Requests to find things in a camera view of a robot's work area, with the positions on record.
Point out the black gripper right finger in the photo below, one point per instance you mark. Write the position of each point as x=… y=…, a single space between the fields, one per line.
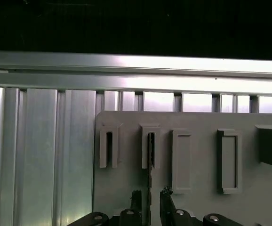
x=167 y=207

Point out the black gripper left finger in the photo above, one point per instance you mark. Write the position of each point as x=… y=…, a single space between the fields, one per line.
x=136 y=212

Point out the blue RAM stick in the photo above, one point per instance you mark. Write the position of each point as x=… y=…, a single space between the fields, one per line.
x=149 y=195

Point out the grey parts rack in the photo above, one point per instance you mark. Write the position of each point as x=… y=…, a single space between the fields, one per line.
x=197 y=117

